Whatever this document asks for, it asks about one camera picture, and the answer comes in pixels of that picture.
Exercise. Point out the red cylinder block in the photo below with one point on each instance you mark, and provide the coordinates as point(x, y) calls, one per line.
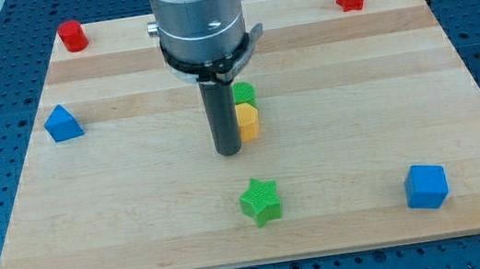
point(72, 36)

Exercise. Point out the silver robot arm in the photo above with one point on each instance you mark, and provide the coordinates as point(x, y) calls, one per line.
point(205, 42)

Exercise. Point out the green cylinder block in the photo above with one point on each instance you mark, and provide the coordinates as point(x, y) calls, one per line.
point(244, 92)

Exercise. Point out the blue triangular prism block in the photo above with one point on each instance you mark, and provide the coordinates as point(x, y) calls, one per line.
point(62, 125)

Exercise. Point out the black clamp mount ring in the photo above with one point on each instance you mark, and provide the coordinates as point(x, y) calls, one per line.
point(223, 70)

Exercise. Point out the blue cube block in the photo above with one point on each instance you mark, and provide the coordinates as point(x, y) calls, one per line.
point(426, 186)

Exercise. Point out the light wooden board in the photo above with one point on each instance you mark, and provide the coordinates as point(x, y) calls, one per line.
point(348, 102)

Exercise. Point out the green star block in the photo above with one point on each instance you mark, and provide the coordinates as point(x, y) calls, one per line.
point(261, 202)

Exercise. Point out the yellow hexagon block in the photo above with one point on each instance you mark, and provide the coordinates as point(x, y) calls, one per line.
point(248, 119)

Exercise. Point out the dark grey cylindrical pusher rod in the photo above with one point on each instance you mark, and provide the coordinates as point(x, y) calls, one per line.
point(222, 117)

